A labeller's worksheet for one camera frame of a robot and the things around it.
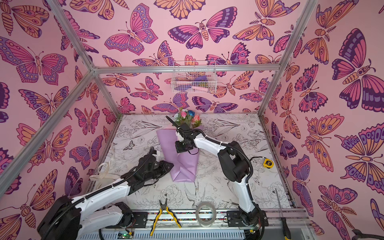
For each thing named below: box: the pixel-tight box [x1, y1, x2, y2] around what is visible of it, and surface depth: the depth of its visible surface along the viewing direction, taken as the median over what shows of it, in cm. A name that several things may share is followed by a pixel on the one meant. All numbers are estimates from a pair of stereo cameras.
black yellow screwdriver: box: [275, 188, 291, 240], surface depth 71 cm
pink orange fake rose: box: [191, 114, 202, 127], surface depth 115 cm
